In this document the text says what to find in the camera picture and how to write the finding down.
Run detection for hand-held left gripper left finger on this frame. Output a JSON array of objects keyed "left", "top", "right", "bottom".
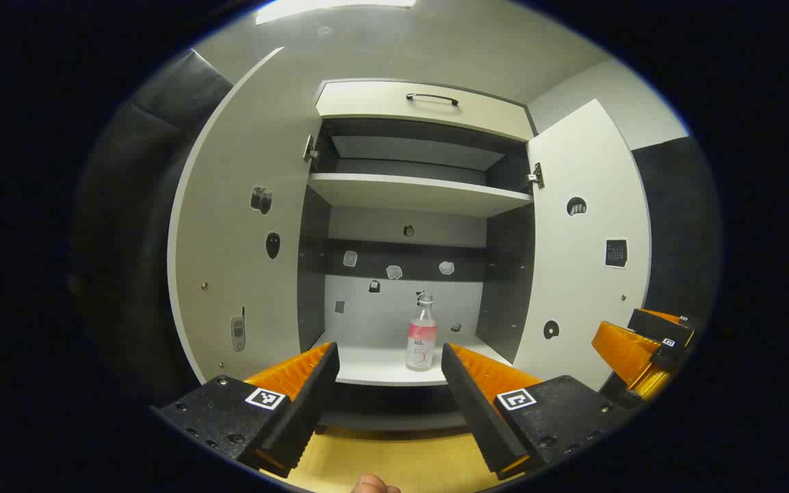
[{"left": 150, "top": 341, "right": 341, "bottom": 479}]

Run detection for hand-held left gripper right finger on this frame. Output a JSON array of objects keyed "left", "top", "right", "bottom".
[{"left": 441, "top": 342, "right": 641, "bottom": 480}]

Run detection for white cabinet door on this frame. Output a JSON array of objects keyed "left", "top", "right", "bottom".
[
  {"left": 167, "top": 47, "right": 323, "bottom": 384},
  {"left": 512, "top": 99, "right": 653, "bottom": 392}
]

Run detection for clear bottle with pink label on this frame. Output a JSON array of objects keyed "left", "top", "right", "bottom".
[{"left": 405, "top": 293, "right": 439, "bottom": 372}]

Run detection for white cabinet shelf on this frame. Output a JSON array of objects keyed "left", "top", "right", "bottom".
[{"left": 308, "top": 173, "right": 534, "bottom": 218}]

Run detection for white cabinet drawer front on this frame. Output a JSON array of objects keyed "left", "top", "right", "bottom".
[{"left": 315, "top": 80, "right": 535, "bottom": 142}]

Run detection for black backdrop cloth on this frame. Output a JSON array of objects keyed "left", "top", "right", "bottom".
[{"left": 69, "top": 49, "right": 722, "bottom": 412}]

